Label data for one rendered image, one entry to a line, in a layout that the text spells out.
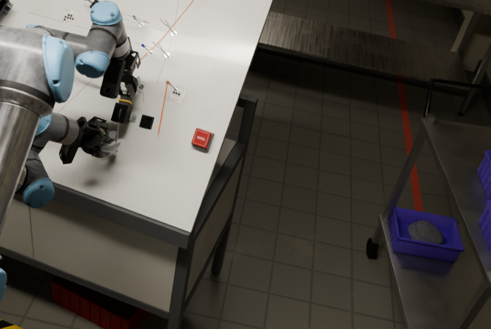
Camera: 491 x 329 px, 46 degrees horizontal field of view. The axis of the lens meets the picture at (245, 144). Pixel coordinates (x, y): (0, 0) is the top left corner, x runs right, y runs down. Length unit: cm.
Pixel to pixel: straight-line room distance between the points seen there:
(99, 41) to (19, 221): 92
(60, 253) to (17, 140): 118
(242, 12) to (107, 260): 96
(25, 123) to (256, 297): 188
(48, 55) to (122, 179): 83
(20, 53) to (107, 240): 106
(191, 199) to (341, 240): 150
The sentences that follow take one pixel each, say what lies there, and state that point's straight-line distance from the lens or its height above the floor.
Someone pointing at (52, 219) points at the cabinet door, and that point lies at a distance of 211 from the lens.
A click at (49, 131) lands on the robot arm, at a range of 154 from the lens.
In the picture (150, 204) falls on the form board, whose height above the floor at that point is 90.
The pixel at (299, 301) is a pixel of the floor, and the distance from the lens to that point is 281.
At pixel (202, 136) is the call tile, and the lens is 175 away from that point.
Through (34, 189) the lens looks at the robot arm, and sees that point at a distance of 146.
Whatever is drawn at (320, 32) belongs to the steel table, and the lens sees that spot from 462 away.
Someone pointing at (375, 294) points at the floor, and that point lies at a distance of 298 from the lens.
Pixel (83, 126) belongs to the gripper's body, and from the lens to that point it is 162.
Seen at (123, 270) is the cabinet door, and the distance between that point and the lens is 210.
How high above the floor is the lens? 217
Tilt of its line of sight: 37 degrees down
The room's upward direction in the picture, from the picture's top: 12 degrees clockwise
